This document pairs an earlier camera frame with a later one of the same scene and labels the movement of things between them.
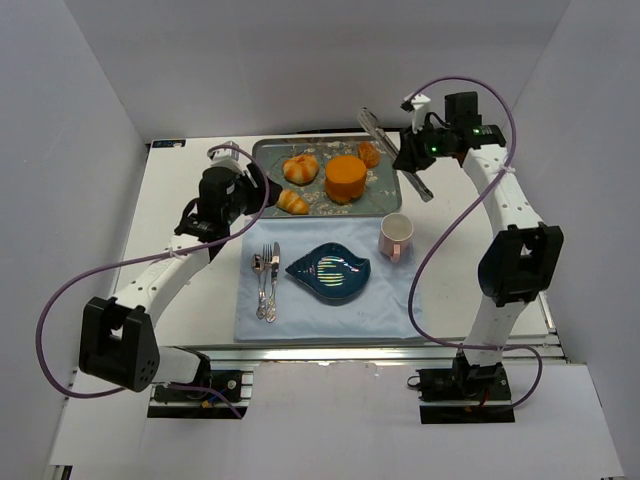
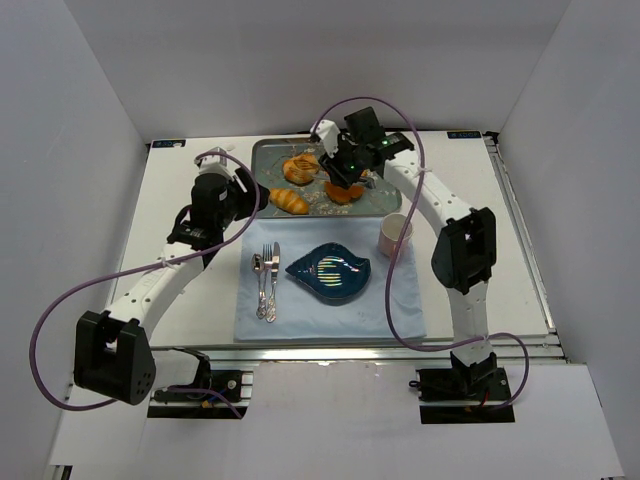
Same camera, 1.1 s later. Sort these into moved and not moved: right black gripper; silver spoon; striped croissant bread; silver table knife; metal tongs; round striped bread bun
Moved: right black gripper; metal tongs
Not moved: silver spoon; round striped bread bun; striped croissant bread; silver table knife
